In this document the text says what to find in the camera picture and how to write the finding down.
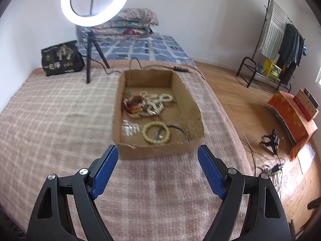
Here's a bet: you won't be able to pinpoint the black tripod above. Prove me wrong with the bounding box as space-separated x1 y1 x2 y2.
85 0 111 84

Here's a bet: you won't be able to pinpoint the yellow box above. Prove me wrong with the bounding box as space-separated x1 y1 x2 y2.
262 59 282 81

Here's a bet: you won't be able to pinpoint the dark hanging clothes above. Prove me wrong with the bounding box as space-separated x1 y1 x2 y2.
277 23 307 86

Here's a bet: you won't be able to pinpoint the cardboard box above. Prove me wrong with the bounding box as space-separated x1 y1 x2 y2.
112 69 205 160

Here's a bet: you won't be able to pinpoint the white pearl necklace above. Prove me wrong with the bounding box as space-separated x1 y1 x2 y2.
139 91 166 117

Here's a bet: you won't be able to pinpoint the black printed bag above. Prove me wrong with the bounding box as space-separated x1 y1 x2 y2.
41 40 85 76

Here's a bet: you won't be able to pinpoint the tangled thin cables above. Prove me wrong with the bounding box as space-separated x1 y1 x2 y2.
241 133 305 194

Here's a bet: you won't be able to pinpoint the black cable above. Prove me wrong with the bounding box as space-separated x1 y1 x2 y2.
90 57 205 79

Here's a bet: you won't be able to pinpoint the orange patterned box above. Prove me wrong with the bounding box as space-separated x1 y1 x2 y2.
266 91 318 161

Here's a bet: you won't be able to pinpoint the red and wooden gift box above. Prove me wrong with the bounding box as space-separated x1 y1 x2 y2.
293 88 319 121

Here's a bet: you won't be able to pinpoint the gold watch brown strap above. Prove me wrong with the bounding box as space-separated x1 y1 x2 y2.
122 94 147 114

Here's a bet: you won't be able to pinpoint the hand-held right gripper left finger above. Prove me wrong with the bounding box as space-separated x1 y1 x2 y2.
26 144 119 241

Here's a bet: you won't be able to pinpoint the large-bead pearl strand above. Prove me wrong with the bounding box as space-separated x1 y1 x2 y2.
152 93 174 106

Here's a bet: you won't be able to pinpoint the white ring light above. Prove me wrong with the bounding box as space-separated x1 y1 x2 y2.
61 0 131 27

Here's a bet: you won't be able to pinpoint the blue checked quilt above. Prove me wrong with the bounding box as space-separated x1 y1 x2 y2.
76 34 197 68

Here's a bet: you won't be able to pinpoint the pale yellow bead bracelet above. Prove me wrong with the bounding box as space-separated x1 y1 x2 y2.
142 121 170 145

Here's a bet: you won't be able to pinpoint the silver crystal jewelry piece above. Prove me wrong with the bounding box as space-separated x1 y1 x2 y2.
122 120 140 137

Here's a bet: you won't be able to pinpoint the striped hanging towel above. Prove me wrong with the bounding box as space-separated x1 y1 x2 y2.
261 0 288 59

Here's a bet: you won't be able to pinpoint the thin black bangle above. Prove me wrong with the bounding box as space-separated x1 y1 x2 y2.
155 124 188 142

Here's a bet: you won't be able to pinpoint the floral pillow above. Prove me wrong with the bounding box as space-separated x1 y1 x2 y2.
110 7 159 28

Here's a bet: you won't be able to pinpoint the white power strip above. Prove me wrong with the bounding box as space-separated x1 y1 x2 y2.
262 163 285 175

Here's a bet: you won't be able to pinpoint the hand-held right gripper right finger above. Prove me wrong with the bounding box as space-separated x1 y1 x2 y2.
197 144 291 241

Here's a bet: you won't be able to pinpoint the black metal shoe rack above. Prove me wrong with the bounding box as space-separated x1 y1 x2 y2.
236 56 292 93

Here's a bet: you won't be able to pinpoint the black clamp device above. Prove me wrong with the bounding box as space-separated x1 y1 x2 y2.
259 129 280 155

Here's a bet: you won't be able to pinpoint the folded floral quilt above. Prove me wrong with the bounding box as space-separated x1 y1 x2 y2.
91 24 154 40

